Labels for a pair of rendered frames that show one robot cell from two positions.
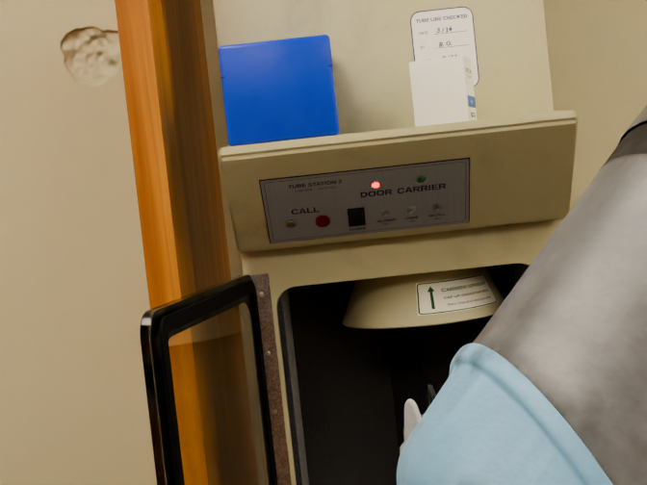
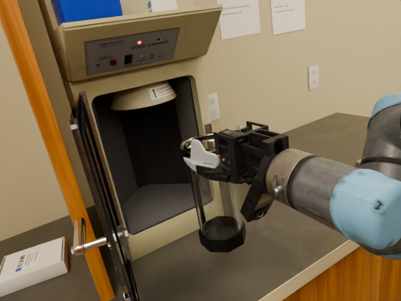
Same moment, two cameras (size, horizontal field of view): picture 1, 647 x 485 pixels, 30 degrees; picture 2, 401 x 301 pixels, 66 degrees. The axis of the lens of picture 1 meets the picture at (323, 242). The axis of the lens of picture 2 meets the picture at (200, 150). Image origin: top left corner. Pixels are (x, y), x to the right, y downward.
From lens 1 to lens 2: 0.53 m
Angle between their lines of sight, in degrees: 33
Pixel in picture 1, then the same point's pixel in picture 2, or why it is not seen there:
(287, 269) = (93, 88)
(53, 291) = not seen: outside the picture
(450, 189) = (169, 43)
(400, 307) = (142, 99)
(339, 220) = (120, 61)
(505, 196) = (188, 46)
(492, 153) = (188, 25)
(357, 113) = not seen: hidden behind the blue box
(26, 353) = not seen: outside the picture
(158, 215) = (29, 64)
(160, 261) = (36, 90)
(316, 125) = (111, 10)
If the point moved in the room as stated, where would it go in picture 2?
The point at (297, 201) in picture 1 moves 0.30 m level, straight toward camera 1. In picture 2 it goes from (102, 52) to (178, 42)
